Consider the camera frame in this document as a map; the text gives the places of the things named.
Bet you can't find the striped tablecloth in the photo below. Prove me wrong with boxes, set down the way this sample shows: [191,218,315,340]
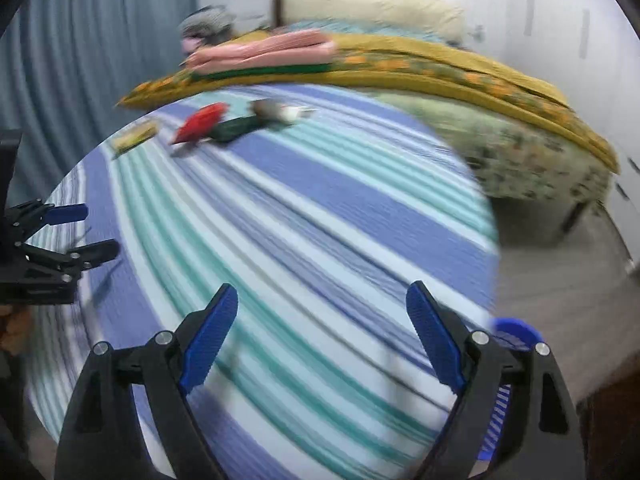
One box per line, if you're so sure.
[25,84,501,480]

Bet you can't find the pink folded cloth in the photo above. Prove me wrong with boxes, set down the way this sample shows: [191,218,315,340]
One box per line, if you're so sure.
[187,29,338,73]

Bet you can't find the red snack packet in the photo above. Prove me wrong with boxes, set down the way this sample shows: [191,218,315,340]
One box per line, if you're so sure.
[171,102,228,147]

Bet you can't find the blue plastic basket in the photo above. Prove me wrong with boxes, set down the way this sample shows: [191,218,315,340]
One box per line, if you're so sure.
[477,316,545,462]

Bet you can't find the yellow snack packet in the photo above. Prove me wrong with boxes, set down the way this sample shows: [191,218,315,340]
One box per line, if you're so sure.
[110,120,158,155]

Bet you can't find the blue-grey curtain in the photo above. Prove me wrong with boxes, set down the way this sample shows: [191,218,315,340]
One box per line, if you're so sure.
[0,0,201,211]

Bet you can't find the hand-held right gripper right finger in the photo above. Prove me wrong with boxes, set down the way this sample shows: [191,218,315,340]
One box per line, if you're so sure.
[405,281,587,480]

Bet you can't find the yellow floral blanket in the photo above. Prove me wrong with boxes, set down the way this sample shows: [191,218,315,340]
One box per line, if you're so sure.
[116,32,621,173]

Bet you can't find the beige pillow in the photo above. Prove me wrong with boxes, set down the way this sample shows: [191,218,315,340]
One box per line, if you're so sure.
[282,0,466,43]

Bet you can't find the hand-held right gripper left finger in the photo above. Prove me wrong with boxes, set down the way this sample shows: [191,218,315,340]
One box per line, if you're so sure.
[54,283,240,480]

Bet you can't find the dark green packet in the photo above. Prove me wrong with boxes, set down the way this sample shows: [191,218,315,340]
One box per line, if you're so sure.
[207,116,261,143]

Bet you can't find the white crumpled wrapper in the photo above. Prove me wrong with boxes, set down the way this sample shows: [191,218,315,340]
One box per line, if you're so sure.
[250,98,318,126]

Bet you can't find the bed with floral sheet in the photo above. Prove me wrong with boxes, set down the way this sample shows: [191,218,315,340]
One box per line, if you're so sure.
[272,0,621,246]

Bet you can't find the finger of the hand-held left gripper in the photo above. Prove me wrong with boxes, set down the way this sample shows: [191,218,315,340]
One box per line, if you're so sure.
[7,199,90,236]
[22,239,121,273]

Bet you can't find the dark wooden furniture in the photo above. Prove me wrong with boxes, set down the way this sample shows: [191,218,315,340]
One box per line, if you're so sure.
[575,375,640,480]

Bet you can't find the person's left forearm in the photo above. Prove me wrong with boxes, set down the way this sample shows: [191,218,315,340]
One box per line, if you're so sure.
[0,307,33,461]

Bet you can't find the grey bag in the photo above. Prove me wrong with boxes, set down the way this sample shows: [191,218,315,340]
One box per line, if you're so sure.
[179,5,236,53]

